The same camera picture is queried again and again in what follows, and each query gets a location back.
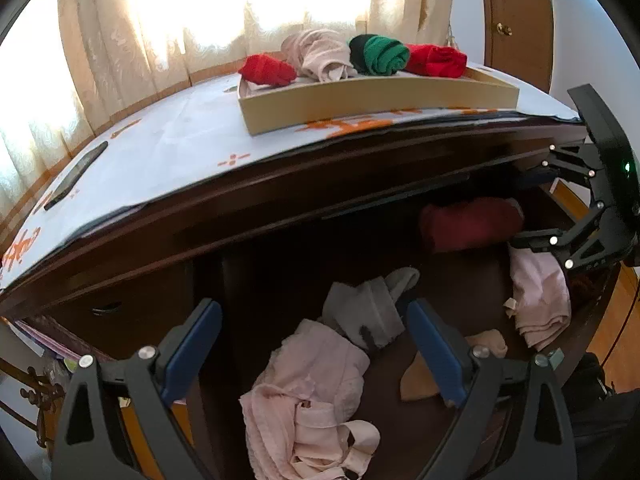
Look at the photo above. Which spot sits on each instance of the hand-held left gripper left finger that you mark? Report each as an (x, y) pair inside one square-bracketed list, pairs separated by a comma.
[(192, 345)]

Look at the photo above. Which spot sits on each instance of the person's dark clothing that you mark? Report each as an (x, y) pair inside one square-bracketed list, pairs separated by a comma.
[(605, 425)]

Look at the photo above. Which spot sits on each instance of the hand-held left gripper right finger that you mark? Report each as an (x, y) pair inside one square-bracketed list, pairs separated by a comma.
[(435, 350)]

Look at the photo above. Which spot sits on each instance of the beige cloth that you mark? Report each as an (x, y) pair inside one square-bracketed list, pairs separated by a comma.
[(487, 344)]

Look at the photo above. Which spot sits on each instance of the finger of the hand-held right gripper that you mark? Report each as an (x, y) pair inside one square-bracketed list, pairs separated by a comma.
[(570, 162), (555, 242)]

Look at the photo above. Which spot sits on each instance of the black smartphone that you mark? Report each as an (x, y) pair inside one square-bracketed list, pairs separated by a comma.
[(75, 176)]

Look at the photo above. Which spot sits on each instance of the green and purple printed cloth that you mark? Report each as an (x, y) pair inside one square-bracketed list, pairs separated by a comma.
[(50, 342)]

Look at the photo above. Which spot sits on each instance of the pale beige pink underwear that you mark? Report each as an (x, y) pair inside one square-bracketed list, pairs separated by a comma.
[(320, 55)]

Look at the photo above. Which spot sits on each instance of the grey underwear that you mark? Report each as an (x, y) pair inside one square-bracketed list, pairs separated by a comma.
[(360, 305)]

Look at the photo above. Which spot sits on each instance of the brass door knob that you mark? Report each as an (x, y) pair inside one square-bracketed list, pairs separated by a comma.
[(504, 29)]

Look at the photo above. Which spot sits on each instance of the brown wooden dresser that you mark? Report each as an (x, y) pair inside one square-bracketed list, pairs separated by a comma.
[(200, 200)]

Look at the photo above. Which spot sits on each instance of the dark red underwear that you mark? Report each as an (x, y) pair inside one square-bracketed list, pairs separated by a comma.
[(465, 225)]

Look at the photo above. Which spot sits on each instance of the brown wooden drawer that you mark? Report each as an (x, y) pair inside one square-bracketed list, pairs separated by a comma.
[(450, 285)]

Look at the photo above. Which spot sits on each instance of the ornate brass frame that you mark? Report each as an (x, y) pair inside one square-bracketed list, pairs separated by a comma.
[(35, 394)]

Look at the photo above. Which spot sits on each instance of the white orange-patterned table cover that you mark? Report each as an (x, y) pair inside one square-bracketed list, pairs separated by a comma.
[(175, 135)]

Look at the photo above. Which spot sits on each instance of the beige cardboard tray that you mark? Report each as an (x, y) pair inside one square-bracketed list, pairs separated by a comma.
[(375, 105)]

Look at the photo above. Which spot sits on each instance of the light pink underwear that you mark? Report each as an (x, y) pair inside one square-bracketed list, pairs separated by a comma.
[(310, 365), (537, 290)]

